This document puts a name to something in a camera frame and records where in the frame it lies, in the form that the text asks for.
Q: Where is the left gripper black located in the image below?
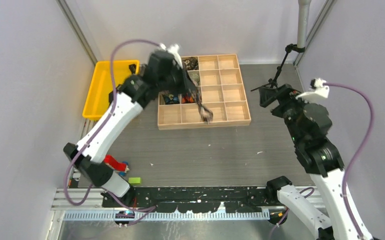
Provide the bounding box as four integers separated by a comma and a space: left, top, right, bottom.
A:
158, 62, 197, 96

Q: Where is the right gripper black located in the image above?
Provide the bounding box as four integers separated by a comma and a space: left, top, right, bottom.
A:
258, 82, 315, 144

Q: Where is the pink floral black tie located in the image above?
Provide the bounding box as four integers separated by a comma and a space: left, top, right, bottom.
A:
187, 72, 214, 124

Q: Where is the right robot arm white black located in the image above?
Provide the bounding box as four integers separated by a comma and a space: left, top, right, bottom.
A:
258, 78, 373, 240

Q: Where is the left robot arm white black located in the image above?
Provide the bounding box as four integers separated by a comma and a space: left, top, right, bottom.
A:
63, 44, 194, 207

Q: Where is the blue paisley rolled tie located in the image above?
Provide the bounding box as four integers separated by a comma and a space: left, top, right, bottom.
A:
162, 94, 180, 105

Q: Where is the dark brown floral rolled tie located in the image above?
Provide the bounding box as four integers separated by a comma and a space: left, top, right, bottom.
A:
182, 56, 199, 71

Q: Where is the black patterned tie in bin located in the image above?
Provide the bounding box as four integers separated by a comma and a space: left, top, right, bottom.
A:
128, 64, 137, 74

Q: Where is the olive paisley rolled tie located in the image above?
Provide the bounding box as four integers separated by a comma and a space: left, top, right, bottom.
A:
188, 71, 200, 86

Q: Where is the orange navy striped rolled tie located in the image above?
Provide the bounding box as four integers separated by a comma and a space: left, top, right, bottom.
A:
181, 94, 196, 104

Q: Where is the wooden compartment tray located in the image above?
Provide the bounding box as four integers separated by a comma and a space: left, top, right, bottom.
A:
157, 53, 251, 130

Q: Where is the yellow plastic bin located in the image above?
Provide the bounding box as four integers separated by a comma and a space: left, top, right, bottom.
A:
82, 59, 140, 121

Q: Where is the black mini tripod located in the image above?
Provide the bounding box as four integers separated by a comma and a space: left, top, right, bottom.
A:
251, 43, 306, 92

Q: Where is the red toy truck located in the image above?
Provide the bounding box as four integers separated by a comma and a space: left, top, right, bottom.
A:
104, 154, 130, 177

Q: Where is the green block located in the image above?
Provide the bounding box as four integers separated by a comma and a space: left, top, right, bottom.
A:
128, 177, 142, 185

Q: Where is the grey vertical pole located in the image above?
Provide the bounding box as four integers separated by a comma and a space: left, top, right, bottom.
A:
296, 0, 312, 49

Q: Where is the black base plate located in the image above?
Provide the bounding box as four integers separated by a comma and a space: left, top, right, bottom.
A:
119, 186, 282, 214

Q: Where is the aluminium rail frame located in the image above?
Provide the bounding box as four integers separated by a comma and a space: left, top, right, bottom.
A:
48, 187, 326, 223

